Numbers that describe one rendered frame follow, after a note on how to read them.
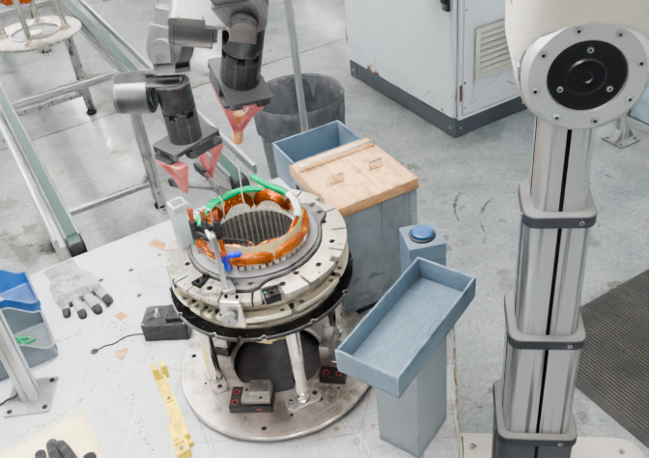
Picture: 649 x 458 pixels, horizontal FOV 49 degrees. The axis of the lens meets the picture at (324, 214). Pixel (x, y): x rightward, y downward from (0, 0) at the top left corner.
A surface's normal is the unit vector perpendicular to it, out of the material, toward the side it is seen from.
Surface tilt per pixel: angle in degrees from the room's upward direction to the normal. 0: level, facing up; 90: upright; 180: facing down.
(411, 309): 0
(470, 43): 90
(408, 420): 90
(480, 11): 90
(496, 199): 0
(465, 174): 0
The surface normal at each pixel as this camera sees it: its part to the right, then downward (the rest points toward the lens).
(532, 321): -0.11, 0.59
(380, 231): 0.47, 0.47
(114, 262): -0.10, -0.80
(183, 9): 0.07, -0.33
